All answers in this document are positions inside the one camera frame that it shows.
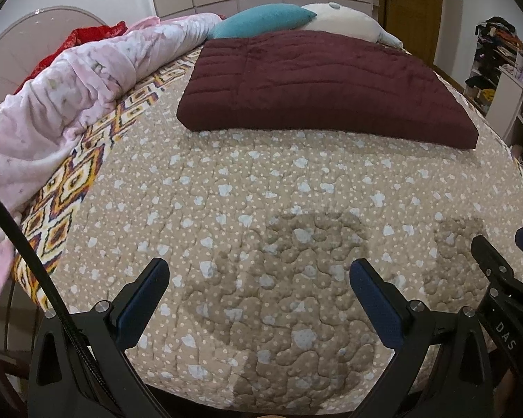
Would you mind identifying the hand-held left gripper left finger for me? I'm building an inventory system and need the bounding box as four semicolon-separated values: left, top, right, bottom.
26;258;170;418

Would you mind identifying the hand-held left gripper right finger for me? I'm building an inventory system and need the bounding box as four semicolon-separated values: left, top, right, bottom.
349;259;495;418

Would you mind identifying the maroon puffer coat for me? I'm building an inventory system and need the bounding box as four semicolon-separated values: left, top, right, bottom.
176;30;480;151

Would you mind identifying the beige quilted bedspread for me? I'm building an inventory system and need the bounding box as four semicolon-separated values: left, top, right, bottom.
44;52;523;405

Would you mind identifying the white cabinet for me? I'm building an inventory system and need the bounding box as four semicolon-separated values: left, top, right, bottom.
486;67;523;149

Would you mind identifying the cluttered shoe rack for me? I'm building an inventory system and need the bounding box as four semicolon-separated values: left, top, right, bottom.
464;16;523;109

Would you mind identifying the pink fleece blanket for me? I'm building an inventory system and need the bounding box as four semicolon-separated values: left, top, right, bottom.
0;12;223;308

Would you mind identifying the wooden door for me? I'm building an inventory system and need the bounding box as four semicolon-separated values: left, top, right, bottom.
379;0;444;68

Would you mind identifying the red patterned cloth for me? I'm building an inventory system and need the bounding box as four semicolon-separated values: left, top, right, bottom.
14;21;128;94

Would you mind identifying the white plush pillow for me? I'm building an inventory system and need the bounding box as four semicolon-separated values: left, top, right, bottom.
300;2;404;48

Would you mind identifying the rounded pale headboard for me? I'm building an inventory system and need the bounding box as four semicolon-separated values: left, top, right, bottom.
0;6;107;118

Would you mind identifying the teal pillow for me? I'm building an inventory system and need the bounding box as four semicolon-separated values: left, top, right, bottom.
207;3;318;40

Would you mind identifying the black braided cable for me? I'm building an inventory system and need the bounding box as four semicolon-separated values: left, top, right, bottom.
0;180;114;418

